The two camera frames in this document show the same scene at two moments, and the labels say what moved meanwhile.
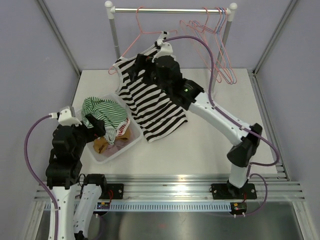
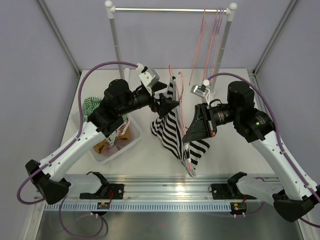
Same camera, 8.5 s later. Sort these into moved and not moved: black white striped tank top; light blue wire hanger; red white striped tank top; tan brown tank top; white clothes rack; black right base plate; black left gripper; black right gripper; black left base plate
Moved: black left gripper; light blue wire hanger; black white striped tank top; black right gripper
Not moved: tan brown tank top; black right base plate; red white striped tank top; black left base plate; white clothes rack
